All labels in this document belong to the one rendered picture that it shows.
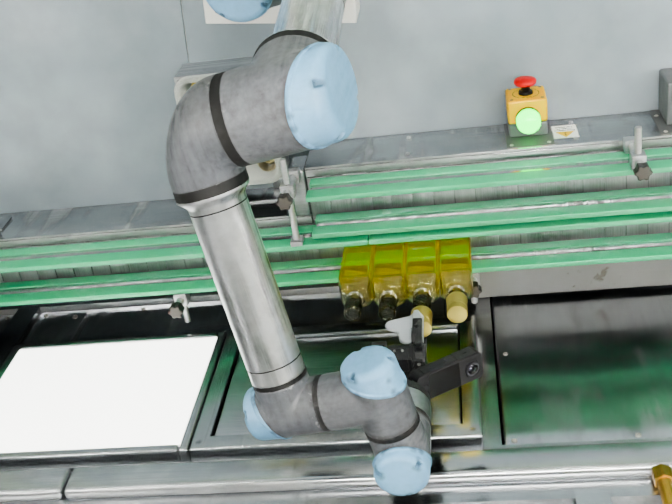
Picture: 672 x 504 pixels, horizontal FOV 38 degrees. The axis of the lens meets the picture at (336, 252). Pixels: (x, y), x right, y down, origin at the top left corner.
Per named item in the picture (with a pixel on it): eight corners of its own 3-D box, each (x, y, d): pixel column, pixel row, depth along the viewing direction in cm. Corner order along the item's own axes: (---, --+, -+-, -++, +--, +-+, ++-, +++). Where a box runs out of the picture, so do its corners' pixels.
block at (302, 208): (297, 200, 190) (292, 217, 184) (289, 156, 185) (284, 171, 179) (315, 199, 189) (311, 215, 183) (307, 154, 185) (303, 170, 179)
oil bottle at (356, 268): (350, 252, 187) (340, 313, 169) (346, 226, 184) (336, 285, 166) (379, 250, 186) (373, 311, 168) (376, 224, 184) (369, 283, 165)
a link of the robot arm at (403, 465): (420, 447, 124) (439, 496, 128) (421, 393, 133) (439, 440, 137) (361, 459, 126) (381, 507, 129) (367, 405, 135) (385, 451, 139)
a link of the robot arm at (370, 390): (307, 388, 124) (336, 452, 129) (392, 372, 120) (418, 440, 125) (318, 351, 130) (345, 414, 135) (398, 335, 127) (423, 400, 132)
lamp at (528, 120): (516, 131, 178) (517, 137, 175) (514, 108, 176) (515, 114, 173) (541, 129, 177) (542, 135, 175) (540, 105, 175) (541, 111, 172)
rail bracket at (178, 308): (187, 300, 196) (171, 338, 185) (179, 270, 193) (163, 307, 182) (206, 298, 196) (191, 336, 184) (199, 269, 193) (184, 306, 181)
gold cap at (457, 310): (441, 299, 162) (441, 314, 159) (457, 287, 161) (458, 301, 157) (456, 313, 164) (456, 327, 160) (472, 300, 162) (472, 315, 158)
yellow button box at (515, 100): (506, 122, 185) (509, 138, 179) (504, 85, 181) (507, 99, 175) (544, 119, 184) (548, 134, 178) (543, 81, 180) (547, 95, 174)
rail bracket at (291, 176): (294, 226, 185) (285, 258, 174) (279, 144, 177) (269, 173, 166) (310, 224, 184) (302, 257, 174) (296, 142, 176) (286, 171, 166)
